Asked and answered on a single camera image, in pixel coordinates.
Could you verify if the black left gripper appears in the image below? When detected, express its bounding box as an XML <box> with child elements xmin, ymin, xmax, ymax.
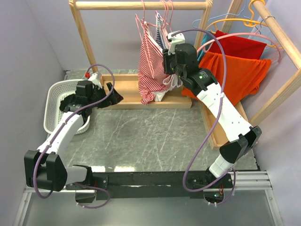
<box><xmin>88</xmin><ymin>82</ymin><xmax>123</xmax><ymax>109</ymax></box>

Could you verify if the red white striped tank top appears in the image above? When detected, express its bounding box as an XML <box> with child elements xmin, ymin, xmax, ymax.
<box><xmin>138</xmin><ymin>22</ymin><xmax>169</xmax><ymax>105</ymax></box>

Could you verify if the pink wire hanger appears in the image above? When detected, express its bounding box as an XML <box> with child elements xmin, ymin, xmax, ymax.
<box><xmin>135</xmin><ymin>0</ymin><xmax>155</xmax><ymax>78</ymax></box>

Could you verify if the black tank top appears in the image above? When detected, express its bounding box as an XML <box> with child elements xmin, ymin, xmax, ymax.
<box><xmin>59</xmin><ymin>94</ymin><xmax>75</xmax><ymax>112</ymax></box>

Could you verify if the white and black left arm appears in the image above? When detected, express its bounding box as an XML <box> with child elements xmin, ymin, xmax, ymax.
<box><xmin>24</xmin><ymin>80</ymin><xmax>123</xmax><ymax>193</ymax></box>

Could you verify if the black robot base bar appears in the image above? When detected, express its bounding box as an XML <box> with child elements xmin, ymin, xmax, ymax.
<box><xmin>65</xmin><ymin>169</ymin><xmax>236</xmax><ymax>203</ymax></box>

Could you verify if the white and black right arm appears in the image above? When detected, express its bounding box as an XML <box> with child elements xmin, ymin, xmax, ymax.
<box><xmin>163</xmin><ymin>43</ymin><xmax>262</xmax><ymax>187</ymax></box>

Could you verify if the blue white striped tank top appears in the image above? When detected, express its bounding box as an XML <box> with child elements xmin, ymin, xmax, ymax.
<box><xmin>155</xmin><ymin>11</ymin><xmax>169</xmax><ymax>49</ymax></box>

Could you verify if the pink hanger of blue top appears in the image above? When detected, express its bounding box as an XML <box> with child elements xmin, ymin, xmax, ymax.
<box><xmin>155</xmin><ymin>0</ymin><xmax>168</xmax><ymax>49</ymax></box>

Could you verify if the pink hanger of striped top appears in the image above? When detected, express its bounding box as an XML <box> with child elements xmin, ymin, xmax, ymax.
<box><xmin>140</xmin><ymin>21</ymin><xmax>174</xmax><ymax>80</ymax></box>

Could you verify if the pink hanger of white top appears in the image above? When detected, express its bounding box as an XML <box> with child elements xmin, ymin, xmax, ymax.
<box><xmin>160</xmin><ymin>0</ymin><xmax>174</xmax><ymax>32</ymax></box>

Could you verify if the orange plastic hanger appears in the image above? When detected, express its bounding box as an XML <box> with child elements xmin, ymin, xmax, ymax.
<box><xmin>207</xmin><ymin>0</ymin><xmax>279</xmax><ymax>48</ymax></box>

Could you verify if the large pink plastic hanger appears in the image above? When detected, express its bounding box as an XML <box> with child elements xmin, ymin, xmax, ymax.
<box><xmin>197</xmin><ymin>31</ymin><xmax>282</xmax><ymax>62</ymax></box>

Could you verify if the small wooden clothes rack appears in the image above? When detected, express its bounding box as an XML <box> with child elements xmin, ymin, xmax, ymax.
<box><xmin>69</xmin><ymin>0</ymin><xmax>213</xmax><ymax>110</ymax></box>

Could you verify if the teal garment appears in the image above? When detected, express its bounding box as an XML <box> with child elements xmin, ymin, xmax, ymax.
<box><xmin>196</xmin><ymin>30</ymin><xmax>216</xmax><ymax>62</ymax></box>

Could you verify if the red shirt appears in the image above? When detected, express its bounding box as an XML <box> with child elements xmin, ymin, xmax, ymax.
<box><xmin>219</xmin><ymin>36</ymin><xmax>267</xmax><ymax>60</ymax></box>

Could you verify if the white perforated laundry basket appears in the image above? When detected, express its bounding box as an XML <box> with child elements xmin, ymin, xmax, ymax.
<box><xmin>43</xmin><ymin>79</ymin><xmax>83</xmax><ymax>134</ymax></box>

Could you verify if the orange shirt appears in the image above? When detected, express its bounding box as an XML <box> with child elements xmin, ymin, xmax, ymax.
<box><xmin>181</xmin><ymin>52</ymin><xmax>272</xmax><ymax>107</ymax></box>

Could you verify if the large wooden clothes rack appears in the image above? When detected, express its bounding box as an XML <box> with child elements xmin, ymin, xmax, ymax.
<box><xmin>201</xmin><ymin>0</ymin><xmax>301</xmax><ymax>148</ymax></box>

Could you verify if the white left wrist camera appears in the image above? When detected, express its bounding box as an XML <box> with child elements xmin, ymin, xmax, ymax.
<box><xmin>85</xmin><ymin>72</ymin><xmax>102</xmax><ymax>87</ymax></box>

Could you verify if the blue wire hanger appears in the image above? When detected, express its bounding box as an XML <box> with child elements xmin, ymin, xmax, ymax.
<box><xmin>207</xmin><ymin>0</ymin><xmax>247</xmax><ymax>22</ymax></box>

